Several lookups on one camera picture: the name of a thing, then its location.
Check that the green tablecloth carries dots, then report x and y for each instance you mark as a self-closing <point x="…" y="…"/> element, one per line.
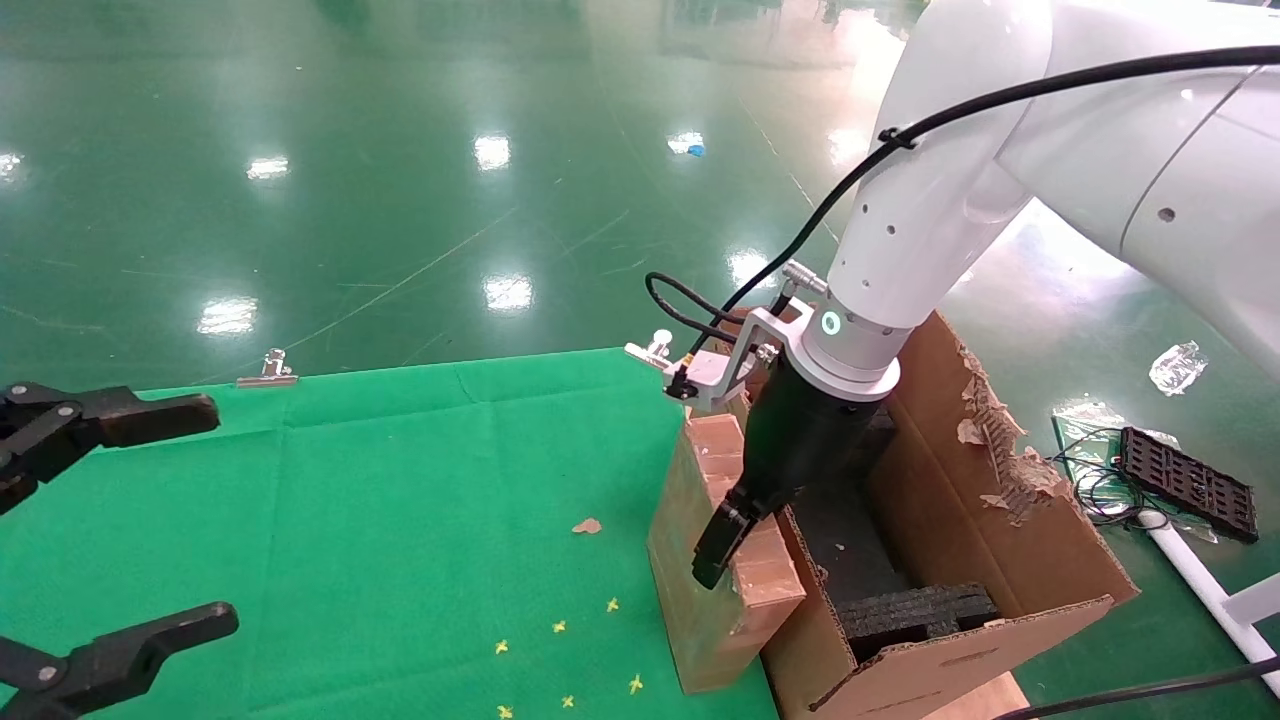
<point x="400" y="520"/>

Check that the silver binder clip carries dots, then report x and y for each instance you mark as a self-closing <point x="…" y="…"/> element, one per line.
<point x="267" y="375"/>
<point x="650" y="350"/>

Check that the crumpled clear plastic bag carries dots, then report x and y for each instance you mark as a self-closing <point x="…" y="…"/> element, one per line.
<point x="1177" y="367"/>

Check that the flat clear plastic bag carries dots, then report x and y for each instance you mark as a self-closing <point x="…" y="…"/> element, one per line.
<point x="1085" y="415"/>

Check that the small cardboard scrap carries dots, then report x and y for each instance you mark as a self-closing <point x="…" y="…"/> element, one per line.
<point x="587" y="526"/>

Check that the white tube frame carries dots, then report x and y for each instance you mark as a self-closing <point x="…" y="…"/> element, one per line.
<point x="1200" y="580"/>

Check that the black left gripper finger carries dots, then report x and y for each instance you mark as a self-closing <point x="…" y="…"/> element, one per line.
<point x="130" y="415"/>
<point x="120" y="665"/>

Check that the large open cardboard carton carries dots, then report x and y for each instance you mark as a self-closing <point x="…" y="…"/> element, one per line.
<point x="1000" y="540"/>

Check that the black perforated grid tray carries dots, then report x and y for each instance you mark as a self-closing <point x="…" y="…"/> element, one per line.
<point x="1185" y="482"/>

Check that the wooden stand top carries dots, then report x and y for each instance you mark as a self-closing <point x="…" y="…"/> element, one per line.
<point x="985" y="703"/>

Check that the black foam bottom pad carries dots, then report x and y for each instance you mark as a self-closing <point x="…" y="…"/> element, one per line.
<point x="850" y="550"/>

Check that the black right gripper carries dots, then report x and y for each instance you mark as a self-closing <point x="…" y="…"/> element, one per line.
<point x="805" y="440"/>

